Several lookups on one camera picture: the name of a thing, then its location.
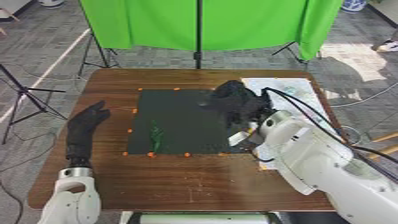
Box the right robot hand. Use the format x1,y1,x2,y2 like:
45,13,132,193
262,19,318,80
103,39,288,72
203,79,278,130

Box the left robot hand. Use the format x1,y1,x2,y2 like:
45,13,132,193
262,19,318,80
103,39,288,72
64,100,114,161

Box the white sheet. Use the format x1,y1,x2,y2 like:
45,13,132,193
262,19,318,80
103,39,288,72
240,77,334,172

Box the dark mat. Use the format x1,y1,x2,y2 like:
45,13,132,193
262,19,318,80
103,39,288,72
125,88,258,156

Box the green sprig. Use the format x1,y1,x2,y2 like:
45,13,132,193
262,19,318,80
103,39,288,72
148,119,167,154

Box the black tripod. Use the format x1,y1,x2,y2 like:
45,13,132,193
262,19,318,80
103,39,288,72
0,63,72,146

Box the black stand legs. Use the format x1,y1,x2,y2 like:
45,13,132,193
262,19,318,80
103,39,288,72
271,41,311,65

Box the black upright pole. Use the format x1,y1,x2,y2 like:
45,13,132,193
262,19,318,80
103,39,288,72
192,0,207,70

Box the black light stand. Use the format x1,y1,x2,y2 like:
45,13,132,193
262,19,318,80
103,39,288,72
77,30,121,78

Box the pale grey bar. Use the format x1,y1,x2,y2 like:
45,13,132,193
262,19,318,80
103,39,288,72
119,210,281,224

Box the blue and white vase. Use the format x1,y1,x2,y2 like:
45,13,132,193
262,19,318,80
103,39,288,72
38,0,68,9
340,0,370,15

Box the black cable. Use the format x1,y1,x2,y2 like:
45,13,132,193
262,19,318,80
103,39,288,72
260,86,398,184

